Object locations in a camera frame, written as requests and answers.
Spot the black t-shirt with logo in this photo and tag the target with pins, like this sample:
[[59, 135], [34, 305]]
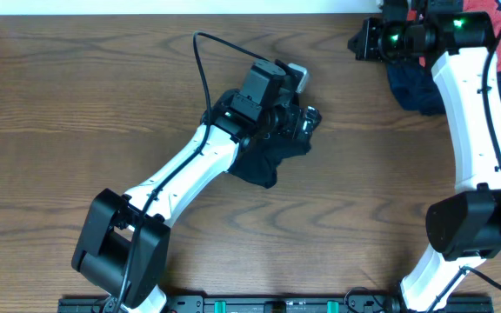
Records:
[[259, 165]]

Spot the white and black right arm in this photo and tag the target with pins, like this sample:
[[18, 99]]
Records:
[[463, 230]]

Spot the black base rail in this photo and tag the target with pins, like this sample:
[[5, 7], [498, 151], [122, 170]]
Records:
[[360, 302]]

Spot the navy blue crumpled garment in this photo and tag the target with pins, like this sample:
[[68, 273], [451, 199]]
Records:
[[415, 90]]

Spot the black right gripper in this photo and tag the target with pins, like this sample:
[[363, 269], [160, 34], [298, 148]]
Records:
[[370, 33]]

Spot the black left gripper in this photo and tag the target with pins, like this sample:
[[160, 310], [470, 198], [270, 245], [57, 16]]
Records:
[[296, 114]]

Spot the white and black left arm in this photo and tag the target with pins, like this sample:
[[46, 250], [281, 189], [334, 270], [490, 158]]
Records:
[[125, 238]]

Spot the red crumpled shirt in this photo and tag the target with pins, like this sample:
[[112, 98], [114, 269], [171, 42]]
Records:
[[478, 25]]

